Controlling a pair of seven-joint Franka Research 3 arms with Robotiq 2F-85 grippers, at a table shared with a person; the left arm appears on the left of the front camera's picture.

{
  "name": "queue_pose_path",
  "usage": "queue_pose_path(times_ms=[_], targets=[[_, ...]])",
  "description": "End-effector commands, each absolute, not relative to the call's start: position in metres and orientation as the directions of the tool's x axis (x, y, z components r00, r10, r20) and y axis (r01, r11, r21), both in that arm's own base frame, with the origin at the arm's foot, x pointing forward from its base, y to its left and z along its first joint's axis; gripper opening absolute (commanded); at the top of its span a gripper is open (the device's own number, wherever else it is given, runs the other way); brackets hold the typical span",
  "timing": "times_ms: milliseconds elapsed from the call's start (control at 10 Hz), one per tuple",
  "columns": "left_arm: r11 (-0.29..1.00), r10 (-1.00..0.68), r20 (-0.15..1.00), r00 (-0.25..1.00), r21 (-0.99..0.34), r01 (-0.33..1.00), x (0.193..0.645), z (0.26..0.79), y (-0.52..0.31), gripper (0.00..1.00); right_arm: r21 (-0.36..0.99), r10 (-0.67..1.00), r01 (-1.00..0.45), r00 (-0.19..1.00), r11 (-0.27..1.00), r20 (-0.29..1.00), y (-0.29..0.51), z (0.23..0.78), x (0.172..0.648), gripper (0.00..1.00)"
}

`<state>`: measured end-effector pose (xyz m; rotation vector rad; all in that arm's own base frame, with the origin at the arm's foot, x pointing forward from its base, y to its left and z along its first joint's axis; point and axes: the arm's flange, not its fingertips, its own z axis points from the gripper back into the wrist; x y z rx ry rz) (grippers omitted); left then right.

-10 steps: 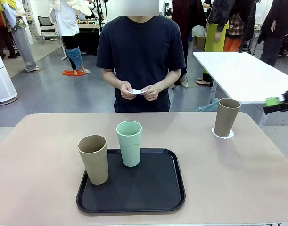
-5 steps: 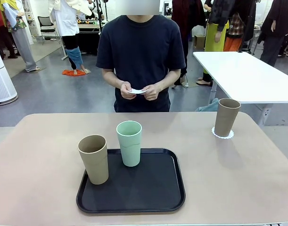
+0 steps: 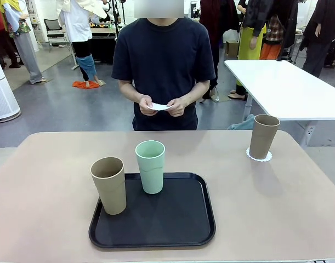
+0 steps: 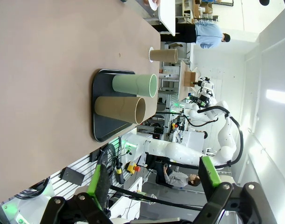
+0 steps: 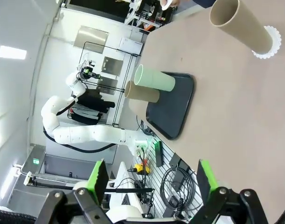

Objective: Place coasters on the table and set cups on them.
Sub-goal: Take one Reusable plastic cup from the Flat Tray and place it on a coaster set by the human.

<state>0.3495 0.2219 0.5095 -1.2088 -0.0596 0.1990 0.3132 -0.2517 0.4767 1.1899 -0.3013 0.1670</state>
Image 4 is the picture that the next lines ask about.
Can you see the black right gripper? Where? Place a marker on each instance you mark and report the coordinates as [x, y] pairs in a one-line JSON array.
[[199, 100]]

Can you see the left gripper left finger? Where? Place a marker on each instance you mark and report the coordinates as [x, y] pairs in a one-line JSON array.
[[101, 184]]

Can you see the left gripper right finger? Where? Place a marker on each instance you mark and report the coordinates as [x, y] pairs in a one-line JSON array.
[[208, 177]]

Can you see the brown cup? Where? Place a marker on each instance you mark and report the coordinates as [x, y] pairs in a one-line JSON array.
[[163, 55], [116, 109]]

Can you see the white scalloped paper coaster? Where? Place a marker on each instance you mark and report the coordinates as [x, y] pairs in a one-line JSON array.
[[151, 60], [153, 5]]

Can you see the light green cup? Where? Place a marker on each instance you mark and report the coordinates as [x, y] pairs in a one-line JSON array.
[[130, 85]]

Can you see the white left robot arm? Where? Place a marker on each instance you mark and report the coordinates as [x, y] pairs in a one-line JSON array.
[[7, 214]]

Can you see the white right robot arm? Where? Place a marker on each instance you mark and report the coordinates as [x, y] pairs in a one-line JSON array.
[[179, 151]]

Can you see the person's left hand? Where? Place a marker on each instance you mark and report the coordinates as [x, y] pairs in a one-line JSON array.
[[158, 2]]

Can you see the person's right hand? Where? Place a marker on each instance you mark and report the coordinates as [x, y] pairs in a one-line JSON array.
[[146, 2]]

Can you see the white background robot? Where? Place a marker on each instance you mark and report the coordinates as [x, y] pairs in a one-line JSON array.
[[204, 82]]

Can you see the light wooden table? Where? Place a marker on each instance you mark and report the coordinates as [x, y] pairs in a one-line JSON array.
[[182, 88]]

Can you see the cardboard box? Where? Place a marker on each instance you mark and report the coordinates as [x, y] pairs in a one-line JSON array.
[[190, 79]]

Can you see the aluminium slotted base platform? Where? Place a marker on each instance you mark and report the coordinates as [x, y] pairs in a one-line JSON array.
[[86, 163]]

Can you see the black rectangular power box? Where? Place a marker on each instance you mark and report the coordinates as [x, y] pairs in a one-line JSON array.
[[72, 175]]

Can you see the seated person in grey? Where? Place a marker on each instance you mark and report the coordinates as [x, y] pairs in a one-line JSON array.
[[177, 178]]

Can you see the yellow emergency stop box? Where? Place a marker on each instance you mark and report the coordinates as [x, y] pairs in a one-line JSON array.
[[132, 168]]

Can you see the black plastic tray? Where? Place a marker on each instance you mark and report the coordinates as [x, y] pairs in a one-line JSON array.
[[105, 128]]

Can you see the person in light blue shirt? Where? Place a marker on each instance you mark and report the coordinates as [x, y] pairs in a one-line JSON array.
[[207, 35]]

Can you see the white table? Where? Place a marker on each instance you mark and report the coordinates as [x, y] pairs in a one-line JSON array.
[[168, 16]]

